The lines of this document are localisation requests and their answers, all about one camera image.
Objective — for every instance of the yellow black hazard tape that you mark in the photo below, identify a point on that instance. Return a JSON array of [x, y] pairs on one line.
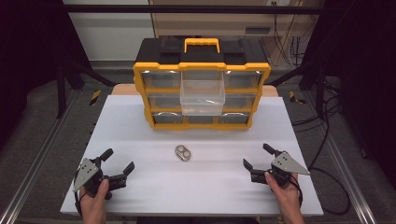
[[95, 97], [295, 98]]

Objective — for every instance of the person's left hand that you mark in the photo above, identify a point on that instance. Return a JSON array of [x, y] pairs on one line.
[[95, 200]]

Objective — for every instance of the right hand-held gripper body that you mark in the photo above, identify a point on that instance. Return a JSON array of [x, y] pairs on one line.
[[285, 163]]

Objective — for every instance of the person's right hand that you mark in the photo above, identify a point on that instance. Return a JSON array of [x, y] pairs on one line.
[[288, 197]]

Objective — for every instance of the set of small transparent bins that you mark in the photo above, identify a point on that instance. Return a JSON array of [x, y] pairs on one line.
[[160, 79]]

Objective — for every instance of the yellow and black organizer cabinet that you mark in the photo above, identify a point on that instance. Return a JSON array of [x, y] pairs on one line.
[[199, 54]]

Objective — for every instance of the black horizontal bar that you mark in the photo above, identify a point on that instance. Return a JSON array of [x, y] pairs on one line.
[[186, 8]]

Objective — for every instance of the black metal stand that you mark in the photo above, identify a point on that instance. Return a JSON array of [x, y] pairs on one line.
[[62, 90], [320, 90]]

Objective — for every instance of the small silver oval metal object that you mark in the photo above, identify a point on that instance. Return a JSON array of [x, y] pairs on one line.
[[183, 153]]

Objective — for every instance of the clear plastic drawer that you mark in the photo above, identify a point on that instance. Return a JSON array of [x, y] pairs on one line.
[[202, 93]]

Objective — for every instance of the white background panel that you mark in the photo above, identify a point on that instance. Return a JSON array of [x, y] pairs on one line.
[[109, 37]]

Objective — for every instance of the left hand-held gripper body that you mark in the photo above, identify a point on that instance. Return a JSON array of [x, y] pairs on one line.
[[93, 179]]

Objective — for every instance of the aluminium floor rail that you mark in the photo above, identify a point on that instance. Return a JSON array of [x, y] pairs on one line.
[[348, 180], [34, 165]]

